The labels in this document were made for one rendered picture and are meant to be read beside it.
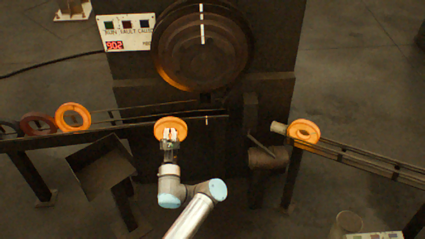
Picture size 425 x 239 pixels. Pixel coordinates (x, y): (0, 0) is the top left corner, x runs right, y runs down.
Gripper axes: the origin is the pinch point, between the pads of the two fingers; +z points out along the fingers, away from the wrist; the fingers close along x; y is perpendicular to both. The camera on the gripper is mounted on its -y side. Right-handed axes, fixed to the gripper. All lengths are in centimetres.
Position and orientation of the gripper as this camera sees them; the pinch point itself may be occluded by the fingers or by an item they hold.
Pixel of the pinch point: (170, 128)
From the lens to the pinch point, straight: 160.4
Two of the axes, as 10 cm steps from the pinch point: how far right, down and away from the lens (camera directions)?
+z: -0.5, -8.8, 4.7
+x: -10.0, 0.5, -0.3
